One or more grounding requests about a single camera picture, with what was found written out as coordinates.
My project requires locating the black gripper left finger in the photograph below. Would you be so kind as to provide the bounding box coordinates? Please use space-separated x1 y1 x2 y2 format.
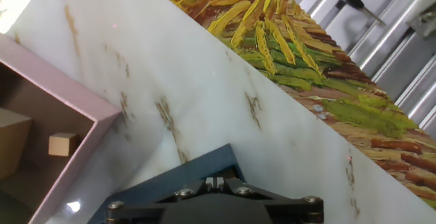
104 176 215 224

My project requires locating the dark blue cardboard box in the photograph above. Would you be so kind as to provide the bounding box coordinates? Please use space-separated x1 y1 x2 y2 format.
87 143 246 224

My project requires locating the tiny wooden cube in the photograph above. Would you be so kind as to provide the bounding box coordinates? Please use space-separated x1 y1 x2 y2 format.
48 132 81 158

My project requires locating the white marble pattern mat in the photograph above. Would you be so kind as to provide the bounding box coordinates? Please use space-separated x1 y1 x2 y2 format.
0 0 436 224

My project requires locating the pink cardboard box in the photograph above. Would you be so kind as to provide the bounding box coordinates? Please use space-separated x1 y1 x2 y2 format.
0 33 123 224

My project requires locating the large wooden cube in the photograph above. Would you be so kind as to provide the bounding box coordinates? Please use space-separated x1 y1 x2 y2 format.
0 107 33 180

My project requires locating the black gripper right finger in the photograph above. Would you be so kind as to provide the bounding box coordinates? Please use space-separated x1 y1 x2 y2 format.
215 176 325 224

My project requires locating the yellow green painted cloth strip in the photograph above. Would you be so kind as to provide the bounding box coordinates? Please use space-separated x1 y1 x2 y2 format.
142 0 436 210

